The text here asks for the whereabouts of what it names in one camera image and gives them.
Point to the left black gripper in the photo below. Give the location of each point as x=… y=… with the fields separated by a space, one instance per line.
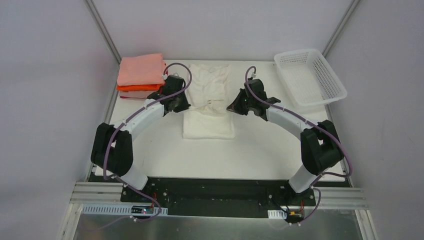
x=178 y=102

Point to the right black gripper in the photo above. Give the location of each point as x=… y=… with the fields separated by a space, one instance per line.
x=241 y=103

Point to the white t shirt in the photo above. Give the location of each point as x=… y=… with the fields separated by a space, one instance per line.
x=207 y=116

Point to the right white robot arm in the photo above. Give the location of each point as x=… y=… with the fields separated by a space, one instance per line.
x=320 y=147

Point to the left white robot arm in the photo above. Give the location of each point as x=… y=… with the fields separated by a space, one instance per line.
x=112 y=149

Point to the white plastic basket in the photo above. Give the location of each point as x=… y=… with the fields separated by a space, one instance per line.
x=308 y=79

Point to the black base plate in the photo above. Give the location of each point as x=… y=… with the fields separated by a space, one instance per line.
x=228 y=198

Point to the right white cable duct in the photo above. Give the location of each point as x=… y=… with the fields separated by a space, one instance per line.
x=277 y=214

